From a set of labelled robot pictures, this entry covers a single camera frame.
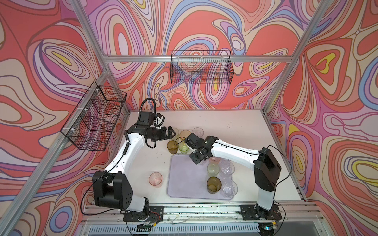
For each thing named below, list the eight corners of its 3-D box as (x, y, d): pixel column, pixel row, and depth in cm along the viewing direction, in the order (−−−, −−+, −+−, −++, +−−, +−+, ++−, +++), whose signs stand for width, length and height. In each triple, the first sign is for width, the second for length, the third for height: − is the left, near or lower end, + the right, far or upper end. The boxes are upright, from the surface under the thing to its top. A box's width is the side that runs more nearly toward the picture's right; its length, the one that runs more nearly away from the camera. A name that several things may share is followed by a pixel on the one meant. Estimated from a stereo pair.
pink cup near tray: (150, 188, 83) (147, 183, 77) (152, 176, 88) (150, 171, 82) (162, 188, 83) (160, 184, 77) (163, 176, 88) (161, 171, 82)
